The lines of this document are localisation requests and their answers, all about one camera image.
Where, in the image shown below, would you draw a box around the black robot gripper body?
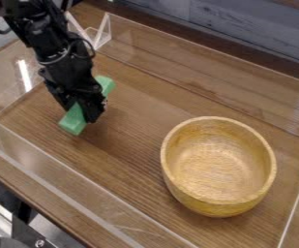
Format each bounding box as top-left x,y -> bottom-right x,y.
39,40 -> 103,103

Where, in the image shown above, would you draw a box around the black metal table bracket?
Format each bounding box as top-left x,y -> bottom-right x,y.
11,200 -> 64,248

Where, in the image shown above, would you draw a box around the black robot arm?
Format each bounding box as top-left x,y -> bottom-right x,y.
0,0 -> 107,123

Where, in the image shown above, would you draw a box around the green rectangular block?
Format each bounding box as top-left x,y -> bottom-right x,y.
59,76 -> 115,136

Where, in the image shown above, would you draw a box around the clear acrylic corner bracket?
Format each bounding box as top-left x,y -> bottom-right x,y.
64,12 -> 111,50

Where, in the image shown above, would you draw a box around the clear acrylic tray walls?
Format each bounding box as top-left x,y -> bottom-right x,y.
0,5 -> 299,248

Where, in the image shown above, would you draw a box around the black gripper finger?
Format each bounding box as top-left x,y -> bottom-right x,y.
75,93 -> 107,123
52,92 -> 75,111

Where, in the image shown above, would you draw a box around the brown wooden bowl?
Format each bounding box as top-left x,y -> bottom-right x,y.
159,116 -> 278,218

